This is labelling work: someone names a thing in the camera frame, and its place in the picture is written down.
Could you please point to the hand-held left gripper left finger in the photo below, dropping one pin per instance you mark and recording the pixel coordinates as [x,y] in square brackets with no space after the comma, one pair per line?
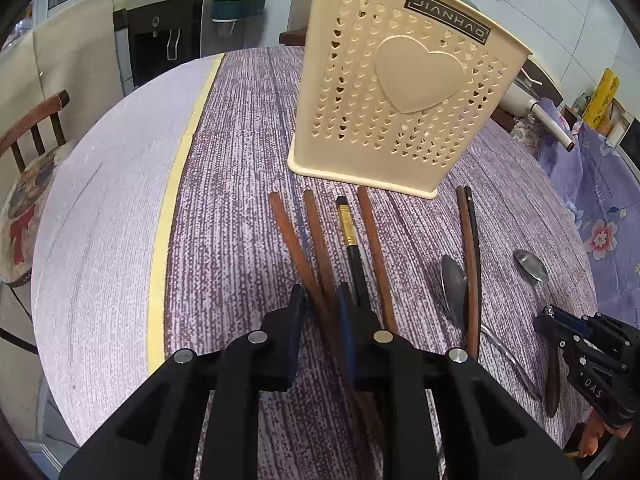
[297,310]

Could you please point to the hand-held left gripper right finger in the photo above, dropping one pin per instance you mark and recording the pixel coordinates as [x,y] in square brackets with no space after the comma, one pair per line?
[346,322]

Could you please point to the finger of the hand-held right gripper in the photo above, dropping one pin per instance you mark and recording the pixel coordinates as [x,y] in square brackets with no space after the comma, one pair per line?
[570,321]
[549,331]

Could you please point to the black chopstick with gold band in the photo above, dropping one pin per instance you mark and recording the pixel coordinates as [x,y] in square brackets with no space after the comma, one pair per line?
[356,265]

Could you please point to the all-metal spoon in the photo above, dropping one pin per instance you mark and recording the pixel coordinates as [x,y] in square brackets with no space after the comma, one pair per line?
[452,285]

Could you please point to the plain black chopstick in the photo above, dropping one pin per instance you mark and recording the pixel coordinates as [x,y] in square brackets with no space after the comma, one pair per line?
[476,245]

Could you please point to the beige plastic utensil holder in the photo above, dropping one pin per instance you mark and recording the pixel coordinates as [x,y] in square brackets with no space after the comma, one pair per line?
[420,75]

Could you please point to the orange object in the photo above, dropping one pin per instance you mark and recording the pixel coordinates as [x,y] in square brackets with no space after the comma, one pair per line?
[592,437]

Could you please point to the purple floral cloth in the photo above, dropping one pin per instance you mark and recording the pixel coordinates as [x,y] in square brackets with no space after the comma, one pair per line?
[590,185]

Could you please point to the black board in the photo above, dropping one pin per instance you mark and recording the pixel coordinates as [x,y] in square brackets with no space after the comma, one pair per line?
[632,140]

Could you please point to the small white box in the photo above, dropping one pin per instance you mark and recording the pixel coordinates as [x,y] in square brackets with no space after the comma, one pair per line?
[618,127]

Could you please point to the white rolling pin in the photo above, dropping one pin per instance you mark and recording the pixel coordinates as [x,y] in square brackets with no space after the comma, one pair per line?
[550,122]

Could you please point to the yellow packet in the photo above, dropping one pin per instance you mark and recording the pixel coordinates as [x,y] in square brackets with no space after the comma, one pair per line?
[600,97]

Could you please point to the white pot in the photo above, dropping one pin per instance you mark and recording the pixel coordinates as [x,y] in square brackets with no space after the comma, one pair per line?
[515,100]

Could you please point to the pug print seat cushion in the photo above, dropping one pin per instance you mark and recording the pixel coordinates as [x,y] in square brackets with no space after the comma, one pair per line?
[25,210]

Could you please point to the white and black water dispenser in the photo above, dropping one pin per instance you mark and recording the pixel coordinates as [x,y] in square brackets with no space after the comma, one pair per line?
[150,30]

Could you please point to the wooden chair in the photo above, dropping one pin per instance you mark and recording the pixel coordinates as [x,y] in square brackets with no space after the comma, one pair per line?
[35,110]

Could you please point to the beige cloth cover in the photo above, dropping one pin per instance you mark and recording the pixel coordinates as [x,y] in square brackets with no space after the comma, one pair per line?
[75,60]

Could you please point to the metal pot lid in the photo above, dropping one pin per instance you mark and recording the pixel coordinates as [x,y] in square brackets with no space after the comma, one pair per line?
[465,2]

